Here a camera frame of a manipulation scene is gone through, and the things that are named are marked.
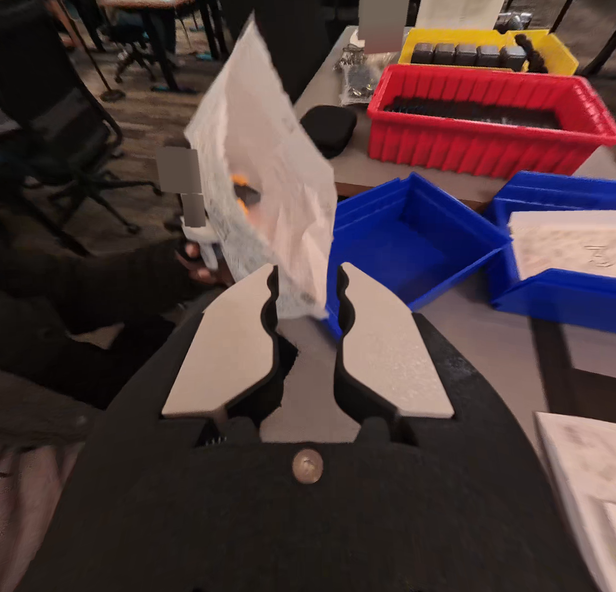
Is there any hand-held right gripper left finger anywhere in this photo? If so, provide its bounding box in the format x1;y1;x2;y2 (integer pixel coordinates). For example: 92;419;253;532
161;264;281;424

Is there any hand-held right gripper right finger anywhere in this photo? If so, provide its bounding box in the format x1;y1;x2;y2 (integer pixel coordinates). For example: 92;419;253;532
334;262;455;419

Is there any blue plastic bin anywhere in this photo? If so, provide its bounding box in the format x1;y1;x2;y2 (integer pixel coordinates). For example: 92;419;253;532
325;173;511;339

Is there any large white paper bag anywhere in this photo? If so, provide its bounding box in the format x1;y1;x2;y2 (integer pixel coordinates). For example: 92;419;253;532
184;12;338;319

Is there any person's left forearm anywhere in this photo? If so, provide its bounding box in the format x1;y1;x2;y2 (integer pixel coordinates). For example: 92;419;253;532
0;238;195;335

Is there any grey desk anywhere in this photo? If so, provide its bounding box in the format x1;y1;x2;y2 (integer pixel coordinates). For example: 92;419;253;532
260;265;616;463

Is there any person's left hand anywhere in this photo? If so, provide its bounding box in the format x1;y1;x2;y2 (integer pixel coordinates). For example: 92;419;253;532
175;241;233;287

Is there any grey adjoining table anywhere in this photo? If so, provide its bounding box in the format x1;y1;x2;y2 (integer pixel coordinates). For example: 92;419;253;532
294;24;616;209

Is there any black zip pouch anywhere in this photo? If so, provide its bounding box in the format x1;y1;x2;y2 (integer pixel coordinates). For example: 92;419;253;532
299;105;358;159

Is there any blue bin holding paper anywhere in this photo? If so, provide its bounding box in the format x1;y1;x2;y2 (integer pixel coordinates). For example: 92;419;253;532
483;171;616;334

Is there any person's black fleece jacket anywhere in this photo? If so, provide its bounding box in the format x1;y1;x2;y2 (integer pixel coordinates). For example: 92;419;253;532
0;289;176;451

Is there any black office chair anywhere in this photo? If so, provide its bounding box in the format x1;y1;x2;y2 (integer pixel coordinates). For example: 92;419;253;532
0;0;160;257

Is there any white printed sheet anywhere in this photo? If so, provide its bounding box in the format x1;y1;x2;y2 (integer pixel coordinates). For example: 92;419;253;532
509;210;616;281

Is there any clear bag of metal parts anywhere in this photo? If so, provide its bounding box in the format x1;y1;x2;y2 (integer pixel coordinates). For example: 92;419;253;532
338;44;382;107

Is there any red plastic bin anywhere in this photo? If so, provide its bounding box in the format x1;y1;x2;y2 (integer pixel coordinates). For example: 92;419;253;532
367;64;616;180

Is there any white instruction booklet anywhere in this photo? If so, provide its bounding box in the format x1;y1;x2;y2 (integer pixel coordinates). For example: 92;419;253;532
534;411;616;592

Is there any black floor stand pole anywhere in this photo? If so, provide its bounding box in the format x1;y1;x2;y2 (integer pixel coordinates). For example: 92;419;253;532
42;0;127;103

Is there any pile of black parts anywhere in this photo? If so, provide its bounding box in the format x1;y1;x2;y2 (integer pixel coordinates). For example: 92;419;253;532
385;97;562;130

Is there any person's pink shirt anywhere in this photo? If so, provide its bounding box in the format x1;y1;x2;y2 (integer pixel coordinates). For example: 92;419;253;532
0;444;83;592

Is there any row of black cases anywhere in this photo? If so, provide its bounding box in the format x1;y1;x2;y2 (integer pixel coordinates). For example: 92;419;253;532
410;42;528;72

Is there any yellow plastic bin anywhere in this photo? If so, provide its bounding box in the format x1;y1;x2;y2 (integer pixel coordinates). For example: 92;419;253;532
398;28;579;77

